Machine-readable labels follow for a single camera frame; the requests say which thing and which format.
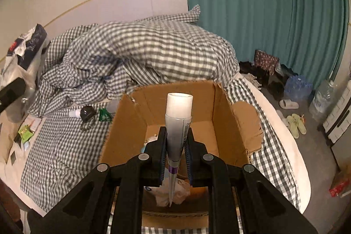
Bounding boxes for red snack bag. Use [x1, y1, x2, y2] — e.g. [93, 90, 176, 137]
[329, 165, 350, 197]

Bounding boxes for brown cardboard box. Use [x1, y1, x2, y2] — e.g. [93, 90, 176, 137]
[100, 81, 263, 230]

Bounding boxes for pack of water bottles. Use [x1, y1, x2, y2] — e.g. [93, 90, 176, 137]
[284, 75, 313, 102]

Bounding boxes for crumpled white tissue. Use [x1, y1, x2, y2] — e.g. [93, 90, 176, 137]
[155, 178, 192, 207]

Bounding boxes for black square box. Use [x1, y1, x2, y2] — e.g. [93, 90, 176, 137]
[80, 106, 96, 123]

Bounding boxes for white slipper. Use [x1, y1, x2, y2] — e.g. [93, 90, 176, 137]
[279, 99, 299, 109]

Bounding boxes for grey white checked duvet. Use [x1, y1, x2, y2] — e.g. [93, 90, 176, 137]
[29, 6, 240, 117]

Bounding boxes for black shoes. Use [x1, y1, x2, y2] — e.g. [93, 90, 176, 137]
[267, 81, 284, 102]

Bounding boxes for white cylindrical bottle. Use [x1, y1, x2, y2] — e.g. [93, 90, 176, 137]
[68, 109, 81, 118]

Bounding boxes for checked bed sheet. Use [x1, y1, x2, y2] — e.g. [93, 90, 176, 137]
[20, 77, 301, 234]

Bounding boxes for white suitcase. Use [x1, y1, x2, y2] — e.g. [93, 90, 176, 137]
[323, 80, 350, 144]

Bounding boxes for teal curtain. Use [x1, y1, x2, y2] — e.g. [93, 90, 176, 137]
[188, 0, 349, 86]

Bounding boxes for white flat box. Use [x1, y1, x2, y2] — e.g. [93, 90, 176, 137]
[24, 115, 42, 132]

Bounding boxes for large water jug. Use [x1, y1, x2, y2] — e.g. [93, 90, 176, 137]
[309, 80, 335, 123]

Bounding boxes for white cosmetic tube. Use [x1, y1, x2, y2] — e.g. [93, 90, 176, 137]
[165, 93, 193, 205]

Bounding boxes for green slipper pair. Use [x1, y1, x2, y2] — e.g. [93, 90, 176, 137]
[287, 113, 307, 139]

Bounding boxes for green foil wrapper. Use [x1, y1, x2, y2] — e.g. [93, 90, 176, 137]
[99, 108, 113, 122]

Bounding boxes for green snack packet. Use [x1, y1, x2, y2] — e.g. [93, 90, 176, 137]
[18, 125, 34, 144]

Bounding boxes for floral patterned bag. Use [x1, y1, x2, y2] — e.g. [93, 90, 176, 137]
[254, 50, 279, 75]

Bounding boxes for light blue small object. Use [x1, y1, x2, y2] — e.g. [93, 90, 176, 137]
[23, 141, 30, 151]

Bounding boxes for dark blue bag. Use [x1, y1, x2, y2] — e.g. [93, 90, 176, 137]
[4, 24, 50, 70]

